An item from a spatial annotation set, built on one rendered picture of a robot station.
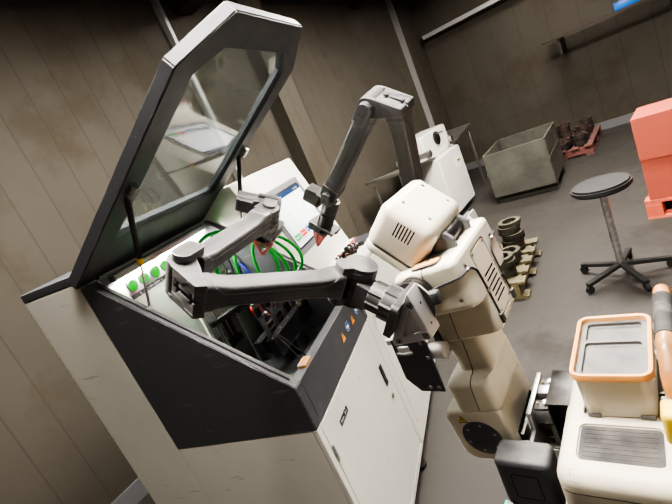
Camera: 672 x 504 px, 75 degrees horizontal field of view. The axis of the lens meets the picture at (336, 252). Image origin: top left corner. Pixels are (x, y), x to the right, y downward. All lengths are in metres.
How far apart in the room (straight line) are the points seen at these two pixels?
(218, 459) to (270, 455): 0.22
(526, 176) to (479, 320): 4.56
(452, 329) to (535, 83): 7.13
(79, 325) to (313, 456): 0.89
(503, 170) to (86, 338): 4.79
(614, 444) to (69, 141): 3.17
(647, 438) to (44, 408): 2.81
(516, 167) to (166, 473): 4.74
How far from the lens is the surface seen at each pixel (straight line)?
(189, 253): 0.90
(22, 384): 3.05
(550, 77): 8.05
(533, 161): 5.53
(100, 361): 1.75
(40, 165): 3.25
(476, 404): 1.22
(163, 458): 1.89
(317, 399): 1.47
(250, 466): 1.68
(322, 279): 0.94
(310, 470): 1.58
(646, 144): 4.04
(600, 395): 1.11
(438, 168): 5.51
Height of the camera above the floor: 1.58
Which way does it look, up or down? 14 degrees down
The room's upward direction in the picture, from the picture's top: 24 degrees counter-clockwise
